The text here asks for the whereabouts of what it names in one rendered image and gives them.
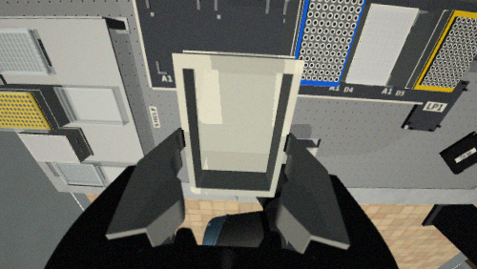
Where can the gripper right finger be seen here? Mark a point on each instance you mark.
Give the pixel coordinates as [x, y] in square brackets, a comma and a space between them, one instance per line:
[319, 218]

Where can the blue tip rack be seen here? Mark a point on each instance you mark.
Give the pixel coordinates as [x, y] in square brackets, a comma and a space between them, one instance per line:
[321, 32]

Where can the grey flat shelf table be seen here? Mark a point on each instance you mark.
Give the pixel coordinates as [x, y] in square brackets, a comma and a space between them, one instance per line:
[82, 53]

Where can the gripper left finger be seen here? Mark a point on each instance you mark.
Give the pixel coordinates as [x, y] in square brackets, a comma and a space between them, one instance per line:
[142, 208]

